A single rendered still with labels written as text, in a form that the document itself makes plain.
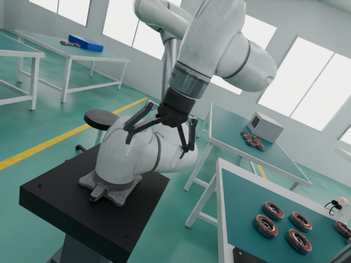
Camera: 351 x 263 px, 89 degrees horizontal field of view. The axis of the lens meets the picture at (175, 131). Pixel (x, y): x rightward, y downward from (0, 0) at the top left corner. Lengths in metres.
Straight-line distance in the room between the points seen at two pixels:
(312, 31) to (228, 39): 4.92
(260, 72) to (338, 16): 5.05
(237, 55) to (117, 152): 0.43
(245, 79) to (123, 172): 0.46
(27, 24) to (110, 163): 6.72
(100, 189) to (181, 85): 0.45
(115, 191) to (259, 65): 0.59
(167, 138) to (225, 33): 0.42
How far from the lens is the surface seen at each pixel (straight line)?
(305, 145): 5.78
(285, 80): 5.14
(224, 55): 0.40
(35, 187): 0.73
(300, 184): 2.26
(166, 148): 0.67
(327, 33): 5.42
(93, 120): 1.73
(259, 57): 0.48
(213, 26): 0.39
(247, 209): 1.17
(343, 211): 1.81
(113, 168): 0.63
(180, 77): 0.40
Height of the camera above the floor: 1.35
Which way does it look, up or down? 23 degrees down
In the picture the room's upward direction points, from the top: 24 degrees clockwise
